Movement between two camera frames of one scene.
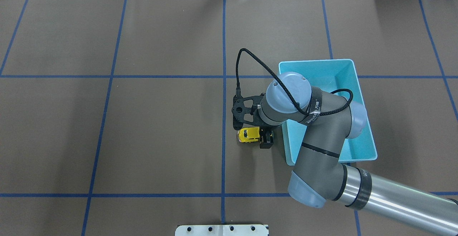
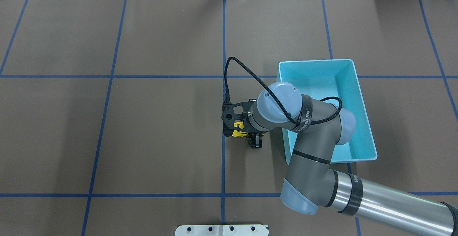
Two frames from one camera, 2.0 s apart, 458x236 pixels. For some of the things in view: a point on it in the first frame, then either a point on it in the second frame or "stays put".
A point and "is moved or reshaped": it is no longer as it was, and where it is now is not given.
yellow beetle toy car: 249,134 is moved or reshaped
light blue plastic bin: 329,75 stays put
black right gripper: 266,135 to 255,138
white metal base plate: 222,230 stays put
